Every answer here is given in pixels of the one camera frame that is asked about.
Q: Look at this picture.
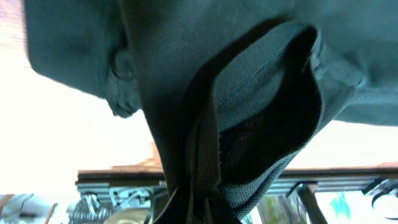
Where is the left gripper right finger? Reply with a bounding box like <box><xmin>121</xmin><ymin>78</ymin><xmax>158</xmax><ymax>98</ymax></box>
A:
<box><xmin>205</xmin><ymin>189</ymin><xmax>241</xmax><ymax>224</ymax></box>

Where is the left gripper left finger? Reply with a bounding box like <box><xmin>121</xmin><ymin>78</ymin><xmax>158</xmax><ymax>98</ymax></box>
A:
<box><xmin>154</xmin><ymin>186</ymin><xmax>193</xmax><ymax>224</ymax></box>

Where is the black t-shirt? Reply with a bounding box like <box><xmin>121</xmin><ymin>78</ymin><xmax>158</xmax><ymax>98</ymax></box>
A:
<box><xmin>24</xmin><ymin>0</ymin><xmax>397</xmax><ymax>223</ymax></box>

